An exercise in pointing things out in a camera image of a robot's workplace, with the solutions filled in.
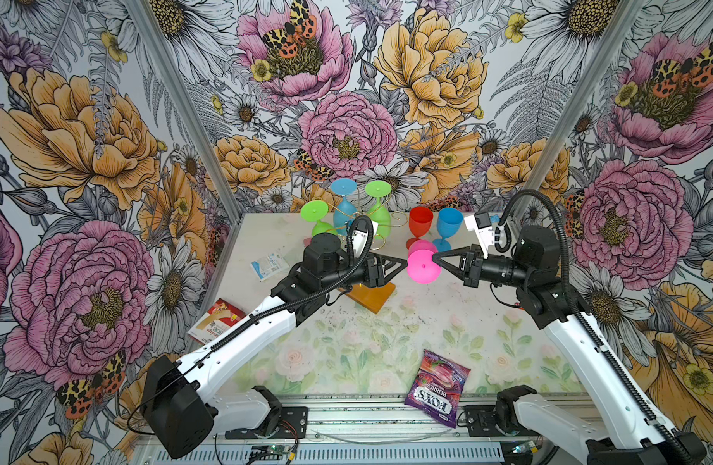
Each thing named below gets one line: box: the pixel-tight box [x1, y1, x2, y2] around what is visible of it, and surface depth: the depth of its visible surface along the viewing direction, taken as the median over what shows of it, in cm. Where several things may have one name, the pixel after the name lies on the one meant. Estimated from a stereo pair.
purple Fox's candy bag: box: [403, 348, 471, 430], surface depth 79 cm
